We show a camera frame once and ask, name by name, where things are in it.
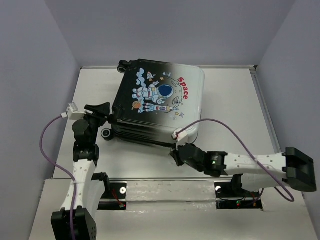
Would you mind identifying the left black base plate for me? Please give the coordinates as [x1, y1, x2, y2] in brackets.
[98, 181, 127, 211]

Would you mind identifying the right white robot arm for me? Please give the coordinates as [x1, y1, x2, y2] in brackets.
[170, 143, 317, 196]

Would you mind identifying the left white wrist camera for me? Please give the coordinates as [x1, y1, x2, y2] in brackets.
[60, 102, 85, 121]

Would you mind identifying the black suitcase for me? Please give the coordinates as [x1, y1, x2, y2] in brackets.
[101, 59, 205, 147]

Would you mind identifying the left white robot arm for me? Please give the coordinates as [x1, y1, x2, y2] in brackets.
[51, 102, 111, 240]

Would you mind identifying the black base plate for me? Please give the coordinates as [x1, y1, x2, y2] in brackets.
[98, 181, 127, 211]
[215, 182, 263, 210]

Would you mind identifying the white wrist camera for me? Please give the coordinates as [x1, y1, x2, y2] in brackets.
[60, 102, 85, 121]
[171, 127, 189, 148]

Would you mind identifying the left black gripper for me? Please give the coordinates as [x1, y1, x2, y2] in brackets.
[79, 102, 111, 144]

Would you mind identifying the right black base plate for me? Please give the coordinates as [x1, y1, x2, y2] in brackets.
[215, 182, 263, 210]

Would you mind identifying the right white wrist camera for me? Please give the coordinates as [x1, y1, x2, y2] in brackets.
[171, 127, 189, 148]

